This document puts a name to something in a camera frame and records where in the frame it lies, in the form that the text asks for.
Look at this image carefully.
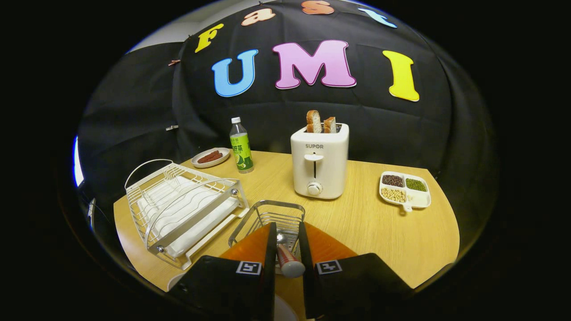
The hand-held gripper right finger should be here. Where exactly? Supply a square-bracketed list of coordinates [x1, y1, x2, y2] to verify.
[298, 221, 418, 320]

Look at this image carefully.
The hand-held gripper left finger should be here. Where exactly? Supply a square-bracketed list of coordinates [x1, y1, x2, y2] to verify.
[167, 222, 278, 321]

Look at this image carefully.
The spoon with red checked handle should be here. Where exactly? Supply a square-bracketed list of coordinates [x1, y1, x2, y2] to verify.
[275, 232, 306, 279]

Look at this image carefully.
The white round plate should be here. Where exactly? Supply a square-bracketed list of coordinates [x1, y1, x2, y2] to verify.
[166, 272, 300, 321]

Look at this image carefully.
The metal wire basket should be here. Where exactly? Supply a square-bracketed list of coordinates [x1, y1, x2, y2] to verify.
[228, 200, 306, 269]

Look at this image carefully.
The white wire dish rack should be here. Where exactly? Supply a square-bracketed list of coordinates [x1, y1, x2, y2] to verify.
[124, 159, 250, 271]

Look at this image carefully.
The white divided dish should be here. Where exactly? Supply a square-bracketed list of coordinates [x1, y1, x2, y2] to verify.
[379, 171, 432, 213]

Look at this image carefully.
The white drip tray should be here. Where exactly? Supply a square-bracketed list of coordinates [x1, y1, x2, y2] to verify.
[136, 176, 250, 271]

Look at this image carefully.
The white toaster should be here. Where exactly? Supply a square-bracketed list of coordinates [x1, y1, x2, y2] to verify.
[290, 123, 350, 200]

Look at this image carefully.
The heap of soybeans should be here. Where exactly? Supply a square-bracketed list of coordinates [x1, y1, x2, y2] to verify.
[381, 188, 407, 203]

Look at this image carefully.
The green label drink bottle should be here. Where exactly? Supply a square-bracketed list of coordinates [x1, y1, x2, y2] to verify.
[229, 117, 254, 174]

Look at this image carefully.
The small grey saucer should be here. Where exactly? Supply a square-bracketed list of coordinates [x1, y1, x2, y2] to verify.
[191, 148, 231, 169]

